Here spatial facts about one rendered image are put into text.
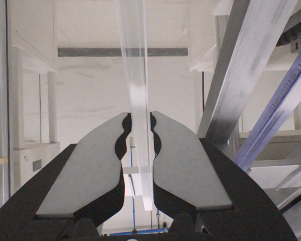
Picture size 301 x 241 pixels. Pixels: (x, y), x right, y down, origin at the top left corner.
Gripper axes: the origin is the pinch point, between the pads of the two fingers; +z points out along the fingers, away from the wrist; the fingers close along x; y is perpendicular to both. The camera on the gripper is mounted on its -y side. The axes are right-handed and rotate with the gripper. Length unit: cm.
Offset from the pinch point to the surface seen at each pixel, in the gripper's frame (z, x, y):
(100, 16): 154, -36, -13
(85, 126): 152, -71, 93
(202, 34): 76, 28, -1
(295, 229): 9, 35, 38
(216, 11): 9.4, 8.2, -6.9
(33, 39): 68, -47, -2
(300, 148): 14.4, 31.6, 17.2
